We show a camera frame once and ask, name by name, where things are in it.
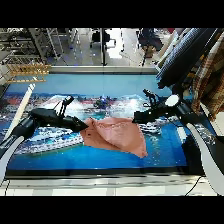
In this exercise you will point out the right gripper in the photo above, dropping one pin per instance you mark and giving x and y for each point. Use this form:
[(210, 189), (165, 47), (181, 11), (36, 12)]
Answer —
[(145, 116)]

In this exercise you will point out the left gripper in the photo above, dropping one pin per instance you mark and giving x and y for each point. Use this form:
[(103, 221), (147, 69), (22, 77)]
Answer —
[(71, 121)]

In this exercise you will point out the pink garment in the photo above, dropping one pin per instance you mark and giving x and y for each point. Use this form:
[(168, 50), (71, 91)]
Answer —
[(115, 135)]

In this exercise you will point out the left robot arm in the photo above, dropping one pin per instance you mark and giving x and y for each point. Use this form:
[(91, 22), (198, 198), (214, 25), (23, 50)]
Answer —
[(20, 130)]

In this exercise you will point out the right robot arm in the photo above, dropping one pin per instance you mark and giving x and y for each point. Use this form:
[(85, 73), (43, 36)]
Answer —
[(203, 140)]

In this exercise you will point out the blue checked shirt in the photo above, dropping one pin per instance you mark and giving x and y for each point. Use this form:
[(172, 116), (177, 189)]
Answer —
[(181, 53)]

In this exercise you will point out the black garment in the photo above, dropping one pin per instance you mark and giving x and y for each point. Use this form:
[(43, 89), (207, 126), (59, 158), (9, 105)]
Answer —
[(191, 60)]

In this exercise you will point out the brown checked shirt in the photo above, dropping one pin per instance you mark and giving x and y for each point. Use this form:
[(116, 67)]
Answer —
[(210, 80)]

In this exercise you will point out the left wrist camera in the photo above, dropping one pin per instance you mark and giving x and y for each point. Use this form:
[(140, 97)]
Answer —
[(65, 103)]

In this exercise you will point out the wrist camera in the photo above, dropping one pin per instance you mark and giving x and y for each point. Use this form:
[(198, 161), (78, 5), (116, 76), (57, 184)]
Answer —
[(150, 96), (65, 103)]

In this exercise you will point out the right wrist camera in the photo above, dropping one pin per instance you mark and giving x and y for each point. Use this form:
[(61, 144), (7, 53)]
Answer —
[(150, 96)]

